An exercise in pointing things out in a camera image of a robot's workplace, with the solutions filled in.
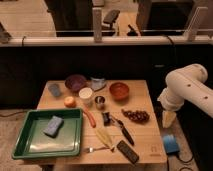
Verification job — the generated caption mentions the blue plastic cup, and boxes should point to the blue plastic cup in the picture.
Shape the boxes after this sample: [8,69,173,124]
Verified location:
[48,83,61,97]

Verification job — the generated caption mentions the small metal cup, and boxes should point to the small metal cup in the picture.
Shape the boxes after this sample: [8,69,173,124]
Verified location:
[95,96,105,109]

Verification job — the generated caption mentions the black remote control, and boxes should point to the black remote control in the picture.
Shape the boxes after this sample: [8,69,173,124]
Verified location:
[117,140,139,164]

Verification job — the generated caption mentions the purple bowl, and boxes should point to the purple bowl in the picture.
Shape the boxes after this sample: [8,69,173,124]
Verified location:
[65,74,87,92]

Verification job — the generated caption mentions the blue tape roll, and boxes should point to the blue tape roll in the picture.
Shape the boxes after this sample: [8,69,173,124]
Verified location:
[163,135,180,154]

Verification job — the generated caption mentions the orange fruit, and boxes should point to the orange fruit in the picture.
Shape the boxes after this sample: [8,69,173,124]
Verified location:
[64,96,76,108]

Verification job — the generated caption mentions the orange bowl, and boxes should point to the orange bowl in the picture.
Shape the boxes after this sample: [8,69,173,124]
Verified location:
[109,82,129,100]

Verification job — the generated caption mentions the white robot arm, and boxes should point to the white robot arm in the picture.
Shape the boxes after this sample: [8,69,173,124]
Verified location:
[157,64,213,128]

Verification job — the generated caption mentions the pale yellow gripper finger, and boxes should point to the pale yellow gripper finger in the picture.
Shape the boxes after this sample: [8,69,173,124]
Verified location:
[162,111,176,128]

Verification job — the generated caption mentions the green plastic tray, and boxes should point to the green plastic tray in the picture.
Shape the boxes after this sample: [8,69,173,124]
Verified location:
[12,108,83,160]

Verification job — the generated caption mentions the wooden table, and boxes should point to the wooden table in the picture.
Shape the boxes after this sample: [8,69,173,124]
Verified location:
[19,79,168,166]

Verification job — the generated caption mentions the yellow corn cob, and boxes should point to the yellow corn cob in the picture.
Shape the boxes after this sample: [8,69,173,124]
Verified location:
[95,128,114,150]

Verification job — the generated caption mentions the orange carrot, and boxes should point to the orange carrot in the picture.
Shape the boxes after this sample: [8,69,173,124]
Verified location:
[82,107,96,128]

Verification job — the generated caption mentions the black handled knife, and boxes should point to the black handled knife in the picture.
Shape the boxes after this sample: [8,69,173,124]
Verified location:
[110,115,135,146]

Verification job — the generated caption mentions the blue sponge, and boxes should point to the blue sponge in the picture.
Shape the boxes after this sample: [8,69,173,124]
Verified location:
[43,116,63,137]

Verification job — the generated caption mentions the silver fork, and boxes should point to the silver fork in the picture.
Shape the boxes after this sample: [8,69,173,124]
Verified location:
[83,147,109,153]

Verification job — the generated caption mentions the white paper cup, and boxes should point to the white paper cup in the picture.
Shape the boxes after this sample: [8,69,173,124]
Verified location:
[79,87,93,106]

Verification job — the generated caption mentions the black binder clip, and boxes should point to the black binder clip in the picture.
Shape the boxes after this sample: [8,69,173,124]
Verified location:
[102,112,111,126]

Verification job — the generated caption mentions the dark red grape bunch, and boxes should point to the dark red grape bunch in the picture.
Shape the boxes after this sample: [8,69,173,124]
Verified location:
[121,109,150,123]

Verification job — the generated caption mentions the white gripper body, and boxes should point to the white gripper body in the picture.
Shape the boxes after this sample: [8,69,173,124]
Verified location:
[157,88,184,111]

